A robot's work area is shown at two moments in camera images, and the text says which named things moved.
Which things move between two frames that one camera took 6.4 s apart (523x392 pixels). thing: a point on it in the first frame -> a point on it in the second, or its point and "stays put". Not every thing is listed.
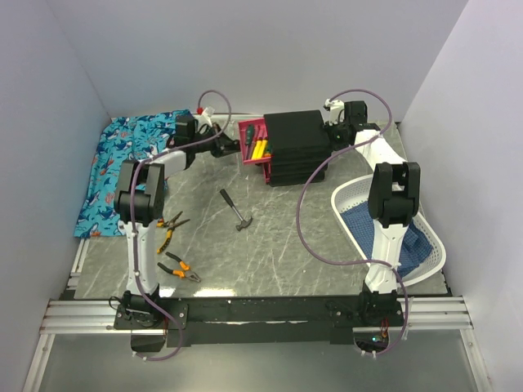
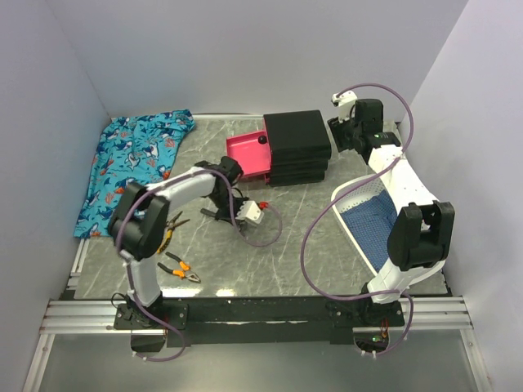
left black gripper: (225, 146) -> (226, 217)
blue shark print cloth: (130, 138) stays put
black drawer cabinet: (298, 142) stays put
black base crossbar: (257, 322) stays put
